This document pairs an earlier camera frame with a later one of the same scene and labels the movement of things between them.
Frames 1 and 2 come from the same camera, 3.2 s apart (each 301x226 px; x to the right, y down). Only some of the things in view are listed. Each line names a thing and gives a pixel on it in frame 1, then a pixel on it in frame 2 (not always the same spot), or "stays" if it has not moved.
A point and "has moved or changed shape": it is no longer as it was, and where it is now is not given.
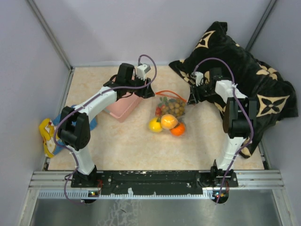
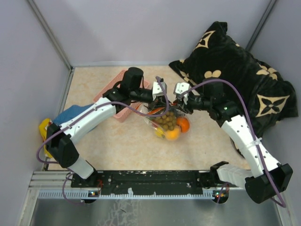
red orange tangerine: x=178 y=130 -> x=184 y=124
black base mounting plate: x=155 y=182 stays
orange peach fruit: x=169 y=121 -> x=173 y=134
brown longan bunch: x=174 y=107 -> x=168 y=121
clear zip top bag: x=168 y=102 has moved or changed shape
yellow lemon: x=154 y=126 -> x=159 y=132
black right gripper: x=193 y=100 -> x=189 y=110
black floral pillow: x=218 y=57 stays
